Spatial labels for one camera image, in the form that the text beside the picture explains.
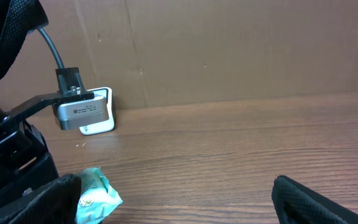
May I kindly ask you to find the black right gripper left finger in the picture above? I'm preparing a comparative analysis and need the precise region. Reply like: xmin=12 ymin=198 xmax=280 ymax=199
xmin=0 ymin=174 xmax=81 ymax=224

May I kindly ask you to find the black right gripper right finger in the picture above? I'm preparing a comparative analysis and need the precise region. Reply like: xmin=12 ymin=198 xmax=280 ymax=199
xmin=272 ymin=175 xmax=358 ymax=224

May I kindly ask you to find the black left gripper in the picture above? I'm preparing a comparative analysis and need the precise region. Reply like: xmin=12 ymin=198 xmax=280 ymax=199
xmin=0 ymin=67 xmax=94 ymax=208

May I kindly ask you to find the teal tissue pack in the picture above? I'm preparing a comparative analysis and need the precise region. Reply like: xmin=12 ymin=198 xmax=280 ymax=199
xmin=75 ymin=167 xmax=123 ymax=224

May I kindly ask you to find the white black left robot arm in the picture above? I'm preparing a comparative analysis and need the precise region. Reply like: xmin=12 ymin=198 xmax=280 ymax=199
xmin=0 ymin=0 xmax=94 ymax=208

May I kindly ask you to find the white barcode scanner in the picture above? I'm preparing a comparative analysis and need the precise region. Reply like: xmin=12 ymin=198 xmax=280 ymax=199
xmin=80 ymin=87 xmax=116 ymax=136

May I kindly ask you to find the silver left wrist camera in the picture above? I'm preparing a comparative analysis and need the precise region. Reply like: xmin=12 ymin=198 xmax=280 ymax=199
xmin=52 ymin=95 xmax=109 ymax=130

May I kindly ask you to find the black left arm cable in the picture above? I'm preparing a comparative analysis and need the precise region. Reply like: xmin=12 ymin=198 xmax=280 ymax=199
xmin=37 ymin=27 xmax=65 ymax=70

